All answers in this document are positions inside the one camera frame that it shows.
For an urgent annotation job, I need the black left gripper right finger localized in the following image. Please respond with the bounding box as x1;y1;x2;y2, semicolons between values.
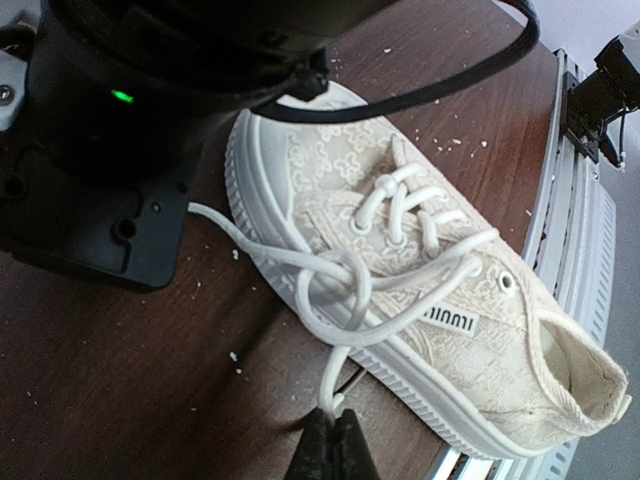
333;409;381;480

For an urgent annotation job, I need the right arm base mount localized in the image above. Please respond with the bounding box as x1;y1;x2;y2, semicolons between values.
561;24;639;169

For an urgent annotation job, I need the aluminium front rail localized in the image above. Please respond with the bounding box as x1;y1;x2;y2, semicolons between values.
429;47;621;480

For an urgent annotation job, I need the white canvas sneaker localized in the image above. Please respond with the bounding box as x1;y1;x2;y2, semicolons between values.
225;111;631;459

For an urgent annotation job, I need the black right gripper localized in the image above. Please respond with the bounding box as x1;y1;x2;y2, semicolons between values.
1;1;370;292

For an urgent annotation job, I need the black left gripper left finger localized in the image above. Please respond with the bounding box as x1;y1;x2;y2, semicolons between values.
288;408;334;480

